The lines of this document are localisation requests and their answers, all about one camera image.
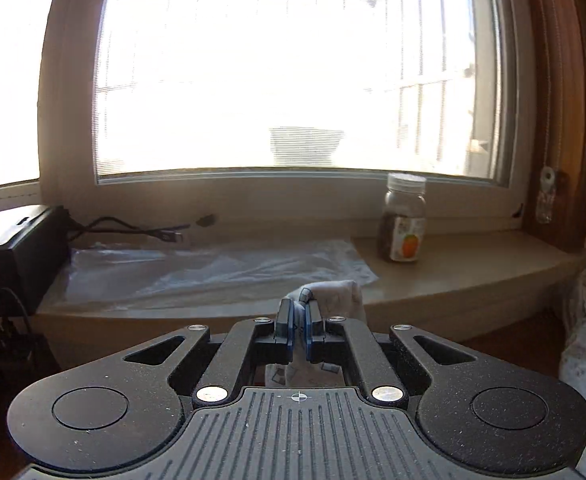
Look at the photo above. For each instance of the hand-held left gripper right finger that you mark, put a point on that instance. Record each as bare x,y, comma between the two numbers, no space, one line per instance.
307,340

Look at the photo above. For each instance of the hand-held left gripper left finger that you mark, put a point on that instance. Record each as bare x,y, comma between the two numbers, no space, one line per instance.
289,332

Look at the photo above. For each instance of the white patterned pants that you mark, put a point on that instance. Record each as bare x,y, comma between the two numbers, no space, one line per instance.
343,300

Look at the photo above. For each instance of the clear plastic bag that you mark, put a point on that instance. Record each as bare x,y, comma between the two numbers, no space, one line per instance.
198,272

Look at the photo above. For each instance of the small black plug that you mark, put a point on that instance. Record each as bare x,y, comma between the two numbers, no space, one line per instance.
207,219

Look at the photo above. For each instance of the beige window sill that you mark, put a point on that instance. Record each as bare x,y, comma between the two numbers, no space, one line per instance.
448,280

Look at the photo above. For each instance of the glass jar with orange label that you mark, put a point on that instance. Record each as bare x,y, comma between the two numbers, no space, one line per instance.
405,220

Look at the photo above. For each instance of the black box device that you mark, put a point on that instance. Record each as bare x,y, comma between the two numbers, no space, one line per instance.
13,255

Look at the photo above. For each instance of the black window corner bracket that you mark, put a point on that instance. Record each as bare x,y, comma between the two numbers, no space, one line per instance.
518,210

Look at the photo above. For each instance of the wooden window frame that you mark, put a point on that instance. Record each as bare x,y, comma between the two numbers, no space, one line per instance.
573,110

